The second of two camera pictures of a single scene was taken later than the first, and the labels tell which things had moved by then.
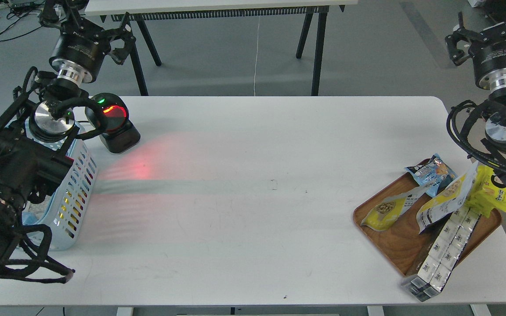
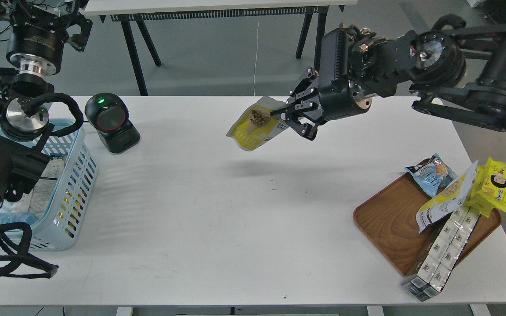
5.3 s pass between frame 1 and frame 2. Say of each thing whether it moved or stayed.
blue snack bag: stayed
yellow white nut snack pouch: moved
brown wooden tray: stayed
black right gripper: moved
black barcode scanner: stayed
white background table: stayed
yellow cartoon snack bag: stayed
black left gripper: moved
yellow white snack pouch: stayed
